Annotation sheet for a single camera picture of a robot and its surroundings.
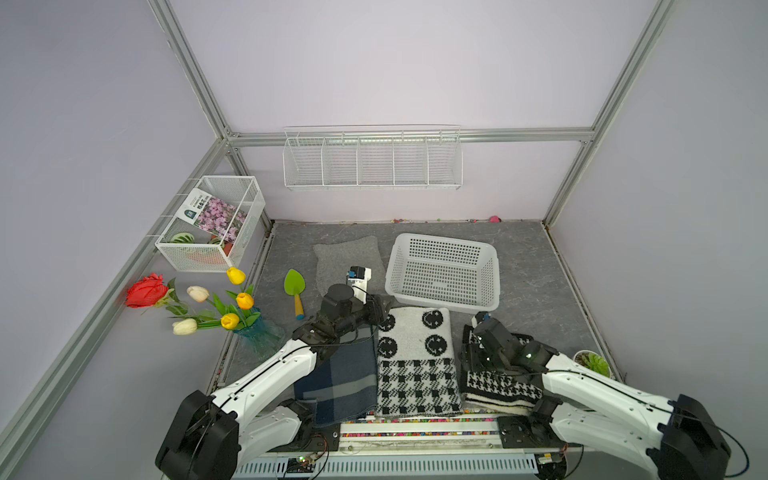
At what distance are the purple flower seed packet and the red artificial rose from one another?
0.17 m

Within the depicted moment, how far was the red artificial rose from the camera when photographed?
59cm

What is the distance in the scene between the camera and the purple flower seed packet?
0.73m
